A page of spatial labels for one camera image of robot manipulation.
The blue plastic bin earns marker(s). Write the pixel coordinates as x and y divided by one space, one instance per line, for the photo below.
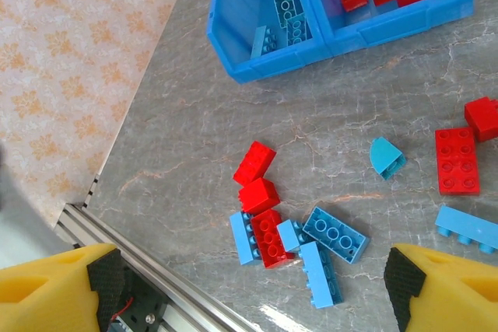
241 5
389 29

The wide aluminium base rail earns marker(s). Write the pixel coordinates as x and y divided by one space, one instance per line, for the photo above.
186 297

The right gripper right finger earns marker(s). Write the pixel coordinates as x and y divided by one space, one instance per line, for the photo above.
459 297

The small blue lego brick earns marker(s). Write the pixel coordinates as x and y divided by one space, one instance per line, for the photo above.
290 236

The blue curved lego piece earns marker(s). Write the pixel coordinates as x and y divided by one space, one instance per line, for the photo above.
383 155

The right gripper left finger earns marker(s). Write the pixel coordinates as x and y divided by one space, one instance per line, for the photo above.
46 297

